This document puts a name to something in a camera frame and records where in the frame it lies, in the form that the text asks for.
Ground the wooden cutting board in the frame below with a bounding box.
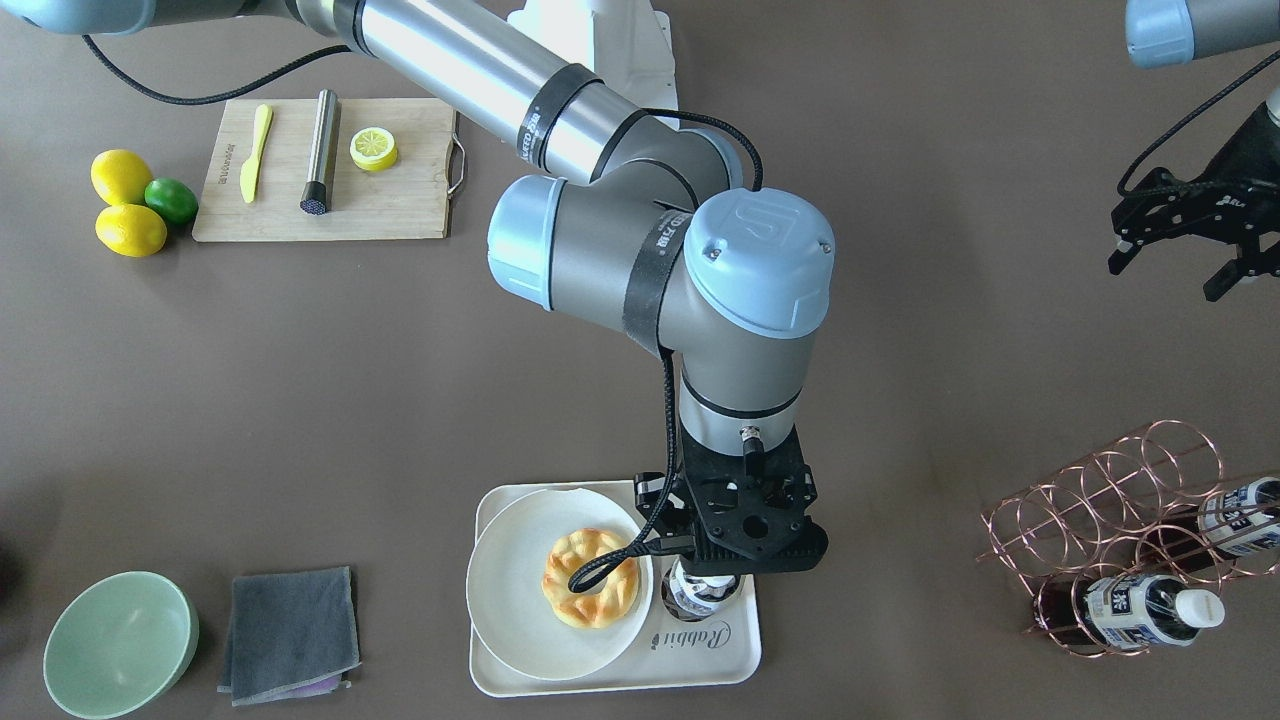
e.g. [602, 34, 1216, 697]
[191, 97, 457, 243]

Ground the tea bottle far rack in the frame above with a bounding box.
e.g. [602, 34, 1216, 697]
[1140, 477, 1279, 574]

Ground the yellow lemon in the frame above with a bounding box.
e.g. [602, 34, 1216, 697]
[90, 149, 154, 206]
[95, 204, 169, 258]

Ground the cream rectangular tray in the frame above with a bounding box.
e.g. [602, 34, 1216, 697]
[468, 480, 762, 698]

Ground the cream round plate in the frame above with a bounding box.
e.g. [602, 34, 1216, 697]
[466, 489, 653, 682]

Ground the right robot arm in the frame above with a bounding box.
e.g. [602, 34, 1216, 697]
[3, 1, 836, 592]

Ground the steel cylinder muddler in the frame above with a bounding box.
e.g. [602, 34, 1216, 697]
[300, 88, 340, 217]

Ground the yellow ring pastry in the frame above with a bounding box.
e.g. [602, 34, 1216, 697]
[541, 528, 641, 630]

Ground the yellow plastic knife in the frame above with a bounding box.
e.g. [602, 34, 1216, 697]
[239, 104, 274, 204]

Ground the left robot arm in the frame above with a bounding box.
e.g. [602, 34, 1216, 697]
[1108, 1, 1279, 302]

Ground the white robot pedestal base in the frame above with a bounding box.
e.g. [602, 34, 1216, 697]
[507, 1, 678, 110]

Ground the lemon half slice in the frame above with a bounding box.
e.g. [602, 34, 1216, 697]
[349, 126, 399, 172]

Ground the tea bottle near rack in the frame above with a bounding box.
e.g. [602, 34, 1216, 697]
[1033, 573, 1225, 652]

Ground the green bowl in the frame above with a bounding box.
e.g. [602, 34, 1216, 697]
[44, 571, 200, 719]

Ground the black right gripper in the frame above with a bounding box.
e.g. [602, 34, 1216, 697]
[635, 430, 828, 593]

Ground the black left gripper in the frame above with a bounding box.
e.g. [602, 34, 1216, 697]
[1107, 102, 1279, 302]

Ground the grey folded cloth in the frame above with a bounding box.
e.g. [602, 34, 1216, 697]
[218, 566, 361, 706]

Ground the green lime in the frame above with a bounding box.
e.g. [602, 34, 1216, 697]
[143, 177, 198, 227]

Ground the copper wire bottle rack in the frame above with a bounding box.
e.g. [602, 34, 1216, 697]
[982, 420, 1277, 659]

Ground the tea bottle rack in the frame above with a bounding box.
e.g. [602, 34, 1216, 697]
[1033, 573, 1225, 652]
[1140, 477, 1279, 574]

